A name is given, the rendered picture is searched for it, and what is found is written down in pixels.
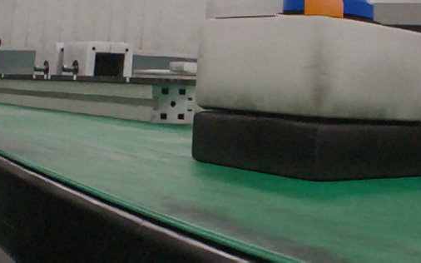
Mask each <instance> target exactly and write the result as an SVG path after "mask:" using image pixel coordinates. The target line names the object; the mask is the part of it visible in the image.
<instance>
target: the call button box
mask: <svg viewBox="0 0 421 263"><path fill-rule="evenodd" d="M380 24H381V23H380V22H376V21H371V20H367V19H365V18H360V17H348V16H343V18H337V17H331V16H325V15H316V16H314V15H304V13H303V12H279V13H276V14H245V15H230V16H214V17H213V18H209V19H207V20H205V21H202V22H201V24H200V29H199V45H198V59H197V75H196V104H197V105H198V106H200V107H201V108H202V109H204V110H212V111H220V112H210V111H200V112H197V113H195V115H194V120H193V135H192V151H191V153H192V157H193V159H194V160H196V161H200V162H205V163H210V164H215V165H220V166H228V167H233V168H238V169H243V170H248V171H257V172H262V173H265V172H266V173H271V174H276V175H281V176H288V177H294V178H298V179H303V180H307V181H339V180H360V179H373V178H392V177H405V176H421V32H410V31H407V30H403V29H398V28H392V27H387V26H383V25H380Z"/></svg>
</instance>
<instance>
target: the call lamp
mask: <svg viewBox="0 0 421 263"><path fill-rule="evenodd" d="M343 14H344V9H343V2H342V0H305V9H304V15H314V16H316V15H325V16H331V17H337V18H343Z"/></svg>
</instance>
